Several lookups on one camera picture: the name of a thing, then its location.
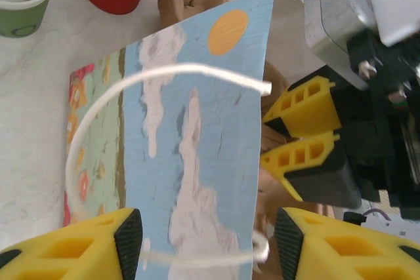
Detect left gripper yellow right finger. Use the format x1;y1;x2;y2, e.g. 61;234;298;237
275;207;420;280

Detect sky print paper gift bag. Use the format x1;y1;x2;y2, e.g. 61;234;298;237
60;0;308;280

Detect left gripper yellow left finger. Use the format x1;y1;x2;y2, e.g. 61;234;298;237
0;207;144;280

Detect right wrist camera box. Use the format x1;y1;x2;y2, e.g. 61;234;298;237
303;0;380;92

